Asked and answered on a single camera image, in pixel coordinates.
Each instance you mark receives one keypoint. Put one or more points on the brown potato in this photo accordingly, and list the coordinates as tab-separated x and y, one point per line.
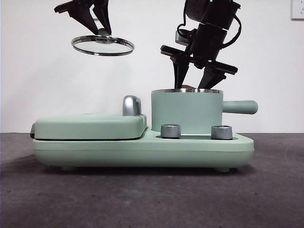
188	87

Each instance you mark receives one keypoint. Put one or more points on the silver control knob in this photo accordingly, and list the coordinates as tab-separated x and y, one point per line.
221	132
170	131

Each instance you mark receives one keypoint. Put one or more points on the white wall socket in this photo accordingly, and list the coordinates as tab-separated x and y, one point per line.
298	9

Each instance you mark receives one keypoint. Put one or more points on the green grill cover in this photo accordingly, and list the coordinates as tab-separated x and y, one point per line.
88	127

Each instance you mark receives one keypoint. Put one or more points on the green breakfast machine base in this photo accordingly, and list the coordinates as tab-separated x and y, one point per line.
142	152

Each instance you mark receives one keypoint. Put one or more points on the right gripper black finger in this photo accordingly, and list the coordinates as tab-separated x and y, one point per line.
180	71
211	79

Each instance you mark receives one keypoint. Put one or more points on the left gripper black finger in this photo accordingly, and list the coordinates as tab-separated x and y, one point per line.
86	20
103	14

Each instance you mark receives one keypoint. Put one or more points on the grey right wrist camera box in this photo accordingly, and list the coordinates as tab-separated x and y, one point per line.
181	38

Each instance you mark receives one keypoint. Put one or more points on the glass lid with green knob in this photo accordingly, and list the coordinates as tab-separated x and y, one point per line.
102	46

